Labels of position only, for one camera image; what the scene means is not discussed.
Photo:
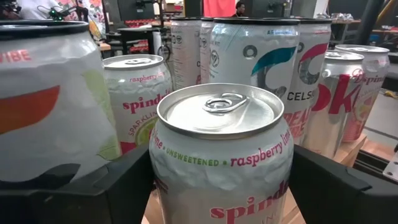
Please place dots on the person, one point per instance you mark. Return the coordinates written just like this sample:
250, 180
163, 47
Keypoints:
34, 7
239, 7

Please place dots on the wooden slatted shelf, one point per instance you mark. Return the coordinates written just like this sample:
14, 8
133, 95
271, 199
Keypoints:
349, 152

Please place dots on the silver metal bracket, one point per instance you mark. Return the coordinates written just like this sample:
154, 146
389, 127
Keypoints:
392, 169

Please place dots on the pink silver Spindrift can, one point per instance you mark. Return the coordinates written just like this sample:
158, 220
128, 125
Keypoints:
140, 102
373, 93
217, 174

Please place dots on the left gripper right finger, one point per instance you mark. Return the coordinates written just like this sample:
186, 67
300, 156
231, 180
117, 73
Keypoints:
326, 199

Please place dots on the black monitor screen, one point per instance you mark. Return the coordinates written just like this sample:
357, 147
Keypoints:
136, 7

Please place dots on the floral hanging garment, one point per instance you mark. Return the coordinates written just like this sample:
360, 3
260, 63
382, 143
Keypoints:
93, 6

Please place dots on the silver Diet Coke can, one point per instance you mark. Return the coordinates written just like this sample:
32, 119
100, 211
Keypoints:
339, 109

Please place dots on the red cloth panel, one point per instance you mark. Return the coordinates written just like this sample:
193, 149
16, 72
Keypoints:
219, 7

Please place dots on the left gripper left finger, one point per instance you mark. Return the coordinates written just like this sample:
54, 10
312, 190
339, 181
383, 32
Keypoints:
118, 199

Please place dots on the red folded stack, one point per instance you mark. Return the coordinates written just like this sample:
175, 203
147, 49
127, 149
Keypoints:
140, 48

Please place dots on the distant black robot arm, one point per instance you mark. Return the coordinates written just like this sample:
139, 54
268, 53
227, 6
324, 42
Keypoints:
62, 13

